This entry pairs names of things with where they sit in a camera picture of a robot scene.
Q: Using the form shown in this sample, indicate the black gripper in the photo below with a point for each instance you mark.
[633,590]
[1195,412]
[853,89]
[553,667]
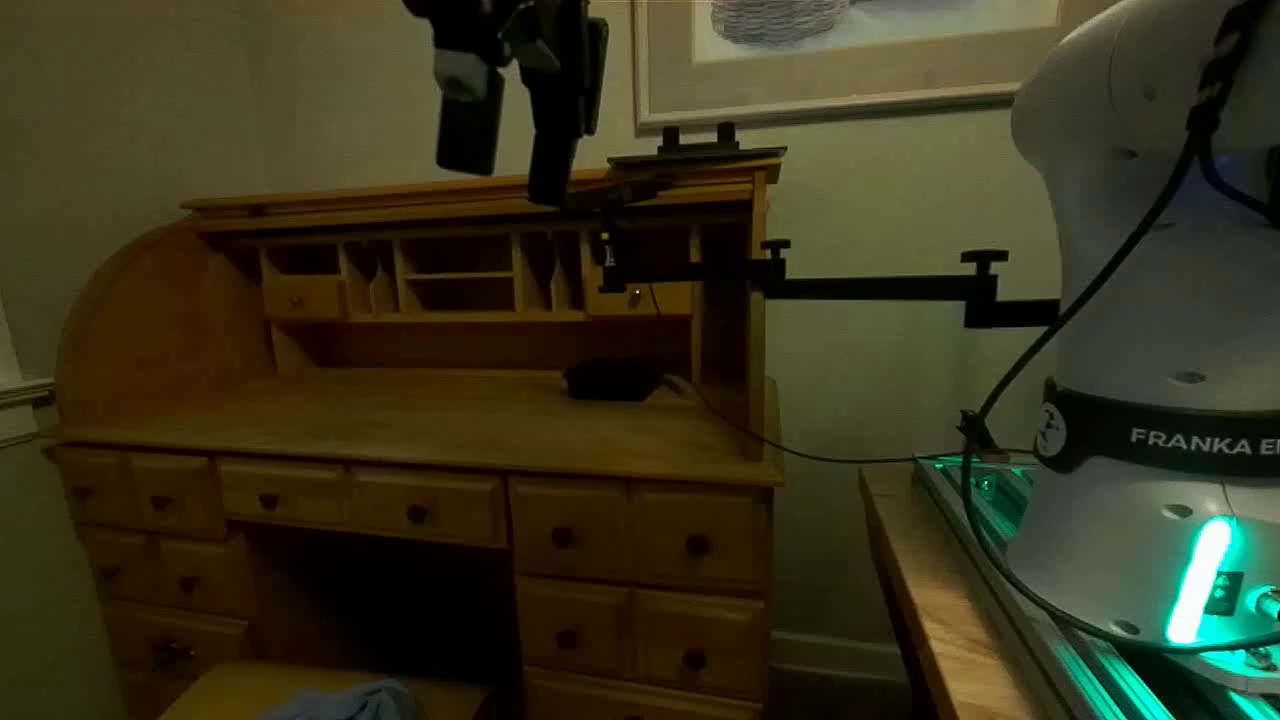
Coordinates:
[534,24]

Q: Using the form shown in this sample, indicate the wooden drawer with round knobs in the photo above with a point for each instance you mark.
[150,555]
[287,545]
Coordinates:
[144,565]
[123,482]
[200,643]
[626,534]
[626,634]

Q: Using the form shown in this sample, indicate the wide wooden drawer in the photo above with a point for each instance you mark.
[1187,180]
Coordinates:
[340,502]

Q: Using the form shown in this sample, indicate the black clamp plate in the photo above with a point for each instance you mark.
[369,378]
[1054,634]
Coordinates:
[692,160]

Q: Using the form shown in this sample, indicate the small black device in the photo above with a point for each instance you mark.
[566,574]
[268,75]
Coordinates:
[607,382]

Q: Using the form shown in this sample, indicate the wooden roll-top desk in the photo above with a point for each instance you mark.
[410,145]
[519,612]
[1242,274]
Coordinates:
[403,412]

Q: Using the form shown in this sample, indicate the blue cloth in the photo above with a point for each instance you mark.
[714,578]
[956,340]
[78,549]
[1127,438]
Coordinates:
[347,705]

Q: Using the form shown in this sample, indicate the white baseboard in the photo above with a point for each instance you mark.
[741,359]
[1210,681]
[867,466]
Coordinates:
[843,657]

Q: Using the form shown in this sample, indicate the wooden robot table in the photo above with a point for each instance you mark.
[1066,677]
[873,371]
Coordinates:
[933,602]

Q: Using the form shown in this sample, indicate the framed wall picture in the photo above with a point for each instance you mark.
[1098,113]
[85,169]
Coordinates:
[853,83]

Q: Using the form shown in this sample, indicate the green-lit metal base rail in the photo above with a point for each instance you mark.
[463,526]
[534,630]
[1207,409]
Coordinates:
[1105,681]

